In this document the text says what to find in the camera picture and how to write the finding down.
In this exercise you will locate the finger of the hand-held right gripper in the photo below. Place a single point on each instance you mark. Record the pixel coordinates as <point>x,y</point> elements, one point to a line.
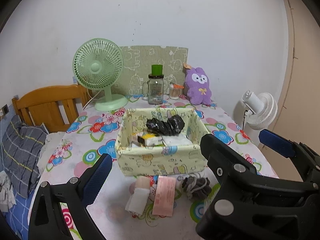
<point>232,192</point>
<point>275,142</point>

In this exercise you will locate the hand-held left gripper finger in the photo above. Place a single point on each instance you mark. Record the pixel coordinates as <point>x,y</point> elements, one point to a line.
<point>97,177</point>

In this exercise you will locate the grey knitted scrunchie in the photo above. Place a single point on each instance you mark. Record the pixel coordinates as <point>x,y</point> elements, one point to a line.
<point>197,187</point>

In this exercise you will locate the pale yellow fabric storage box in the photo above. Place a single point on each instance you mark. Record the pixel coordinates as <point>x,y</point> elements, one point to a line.
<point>150,162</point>

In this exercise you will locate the yellow cartoon packet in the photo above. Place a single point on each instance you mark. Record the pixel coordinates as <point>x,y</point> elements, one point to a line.
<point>150,137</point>

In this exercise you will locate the pink packet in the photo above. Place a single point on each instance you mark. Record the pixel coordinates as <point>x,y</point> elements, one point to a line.
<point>163,195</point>

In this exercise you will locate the white towel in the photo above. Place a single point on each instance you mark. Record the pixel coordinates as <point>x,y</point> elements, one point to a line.
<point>177,141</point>

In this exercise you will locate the black plastic bag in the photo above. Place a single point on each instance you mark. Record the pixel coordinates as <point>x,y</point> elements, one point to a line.
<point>165,126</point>

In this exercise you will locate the white standing fan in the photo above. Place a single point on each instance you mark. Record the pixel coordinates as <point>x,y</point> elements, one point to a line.
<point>265,110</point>

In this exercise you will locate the floral tablecloth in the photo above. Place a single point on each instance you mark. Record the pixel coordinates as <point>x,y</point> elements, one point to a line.
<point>100,140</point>

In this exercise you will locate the beige door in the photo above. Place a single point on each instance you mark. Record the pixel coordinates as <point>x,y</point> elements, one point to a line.
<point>307,80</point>

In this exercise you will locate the grey plaid pillow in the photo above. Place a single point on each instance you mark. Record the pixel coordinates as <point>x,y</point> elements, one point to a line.
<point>22,150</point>

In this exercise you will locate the blue checked bed sheet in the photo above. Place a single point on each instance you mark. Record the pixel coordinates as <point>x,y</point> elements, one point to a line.
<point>17,212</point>

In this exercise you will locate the purple plush bunny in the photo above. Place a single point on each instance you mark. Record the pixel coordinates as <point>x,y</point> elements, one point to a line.
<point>198,90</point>

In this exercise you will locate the white crumpled cloth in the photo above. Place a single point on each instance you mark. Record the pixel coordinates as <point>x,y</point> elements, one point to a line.
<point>6,192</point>

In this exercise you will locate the wooden bed headboard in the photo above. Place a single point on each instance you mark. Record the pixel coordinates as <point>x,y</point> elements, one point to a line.
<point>50,97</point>

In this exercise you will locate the glass mug with green lid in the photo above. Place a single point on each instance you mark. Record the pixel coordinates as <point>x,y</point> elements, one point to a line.
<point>155,91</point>

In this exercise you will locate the small jar with orange lid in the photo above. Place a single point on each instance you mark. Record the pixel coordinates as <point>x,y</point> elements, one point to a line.
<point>175,93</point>

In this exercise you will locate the green desk fan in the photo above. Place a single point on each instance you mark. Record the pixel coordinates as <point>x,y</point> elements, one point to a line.
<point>96,66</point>

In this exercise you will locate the green printed board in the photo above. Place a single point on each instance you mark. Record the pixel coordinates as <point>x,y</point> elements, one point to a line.
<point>140,60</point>

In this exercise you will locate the wall socket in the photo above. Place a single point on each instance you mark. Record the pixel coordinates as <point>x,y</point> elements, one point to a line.
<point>5,110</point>

